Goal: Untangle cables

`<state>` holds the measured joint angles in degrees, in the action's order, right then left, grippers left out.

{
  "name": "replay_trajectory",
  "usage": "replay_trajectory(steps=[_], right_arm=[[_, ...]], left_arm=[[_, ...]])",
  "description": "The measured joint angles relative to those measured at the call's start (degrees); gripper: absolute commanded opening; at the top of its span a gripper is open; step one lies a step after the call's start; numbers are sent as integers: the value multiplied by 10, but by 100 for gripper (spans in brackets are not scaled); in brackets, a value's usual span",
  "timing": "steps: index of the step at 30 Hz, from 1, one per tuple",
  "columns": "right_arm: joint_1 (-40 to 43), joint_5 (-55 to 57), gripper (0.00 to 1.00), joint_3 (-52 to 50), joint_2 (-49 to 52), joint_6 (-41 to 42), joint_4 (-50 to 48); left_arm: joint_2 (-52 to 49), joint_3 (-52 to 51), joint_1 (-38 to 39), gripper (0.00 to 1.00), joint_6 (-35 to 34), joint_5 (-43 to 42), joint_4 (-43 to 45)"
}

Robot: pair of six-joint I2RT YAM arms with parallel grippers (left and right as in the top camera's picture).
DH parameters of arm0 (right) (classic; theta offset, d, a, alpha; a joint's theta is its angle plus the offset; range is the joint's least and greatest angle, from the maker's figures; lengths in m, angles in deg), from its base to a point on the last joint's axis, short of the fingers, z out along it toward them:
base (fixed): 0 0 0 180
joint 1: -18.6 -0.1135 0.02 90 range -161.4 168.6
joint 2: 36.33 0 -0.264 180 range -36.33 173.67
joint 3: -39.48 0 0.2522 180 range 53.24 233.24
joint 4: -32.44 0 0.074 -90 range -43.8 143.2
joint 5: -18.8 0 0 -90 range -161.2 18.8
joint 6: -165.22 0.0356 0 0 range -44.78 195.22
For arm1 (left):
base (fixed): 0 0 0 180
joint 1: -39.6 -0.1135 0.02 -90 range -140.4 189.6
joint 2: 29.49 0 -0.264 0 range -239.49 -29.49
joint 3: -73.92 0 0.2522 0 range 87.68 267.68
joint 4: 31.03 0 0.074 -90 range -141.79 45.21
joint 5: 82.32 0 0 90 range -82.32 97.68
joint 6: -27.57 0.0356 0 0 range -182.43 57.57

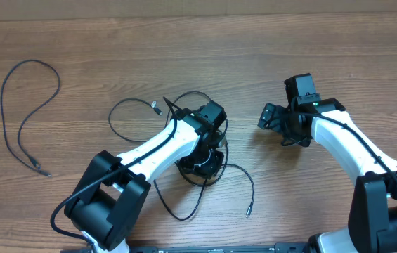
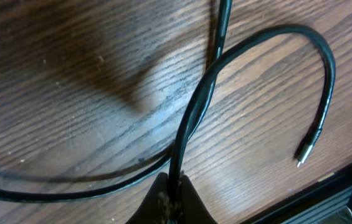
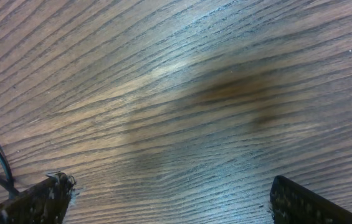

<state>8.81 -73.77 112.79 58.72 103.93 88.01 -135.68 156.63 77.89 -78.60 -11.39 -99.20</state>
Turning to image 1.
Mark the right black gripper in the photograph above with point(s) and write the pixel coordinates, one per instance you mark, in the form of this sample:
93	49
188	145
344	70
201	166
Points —
278	114

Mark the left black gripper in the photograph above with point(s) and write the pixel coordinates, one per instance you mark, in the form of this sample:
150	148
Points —
207	171

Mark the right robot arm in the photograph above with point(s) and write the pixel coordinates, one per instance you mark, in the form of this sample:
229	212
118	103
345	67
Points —
372	223

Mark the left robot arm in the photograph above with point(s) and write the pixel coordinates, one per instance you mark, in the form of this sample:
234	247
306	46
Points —
111	193

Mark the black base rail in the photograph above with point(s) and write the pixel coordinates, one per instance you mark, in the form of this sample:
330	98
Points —
280	247

